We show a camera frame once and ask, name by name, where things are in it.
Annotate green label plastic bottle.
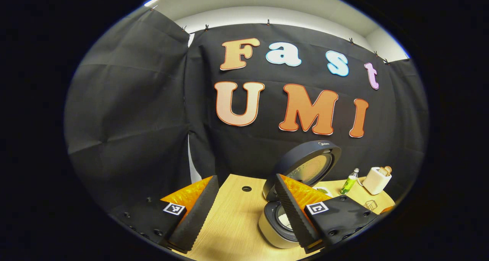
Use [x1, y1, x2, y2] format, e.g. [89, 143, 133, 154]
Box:
[339, 168, 359, 195]

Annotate white toaster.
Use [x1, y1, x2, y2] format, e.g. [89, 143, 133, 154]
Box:
[362, 166, 392, 195]

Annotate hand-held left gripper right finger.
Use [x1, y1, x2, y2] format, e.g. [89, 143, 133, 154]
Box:
[274, 173, 382, 254]

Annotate dark grey rice cooker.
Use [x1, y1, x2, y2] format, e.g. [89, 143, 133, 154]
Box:
[258, 140, 342, 249]

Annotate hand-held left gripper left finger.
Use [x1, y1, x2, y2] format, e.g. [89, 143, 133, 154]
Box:
[108, 175, 219, 254]

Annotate black backdrop cloth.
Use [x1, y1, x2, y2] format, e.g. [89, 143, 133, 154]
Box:
[64, 7, 429, 216]

